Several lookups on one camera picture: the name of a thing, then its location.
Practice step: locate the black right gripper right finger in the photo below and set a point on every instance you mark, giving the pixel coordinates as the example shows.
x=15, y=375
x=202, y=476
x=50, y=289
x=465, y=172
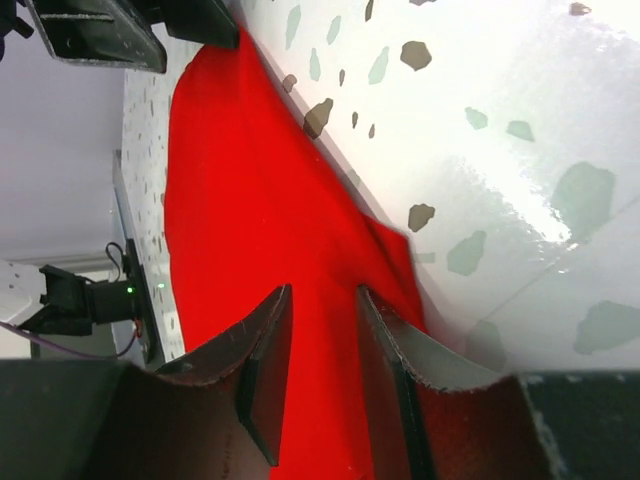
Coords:
x=433, y=414

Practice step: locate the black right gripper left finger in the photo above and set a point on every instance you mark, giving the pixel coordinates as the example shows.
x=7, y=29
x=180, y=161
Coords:
x=215, y=413

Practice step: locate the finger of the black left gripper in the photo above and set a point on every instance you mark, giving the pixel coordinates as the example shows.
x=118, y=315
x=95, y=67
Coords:
x=113, y=34
x=208, y=22

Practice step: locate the red t shirt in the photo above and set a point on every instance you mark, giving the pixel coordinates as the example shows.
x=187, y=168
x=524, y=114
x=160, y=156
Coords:
x=251, y=205

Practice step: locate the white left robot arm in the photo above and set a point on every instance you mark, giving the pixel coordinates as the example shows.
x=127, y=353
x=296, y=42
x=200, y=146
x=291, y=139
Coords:
x=70, y=304

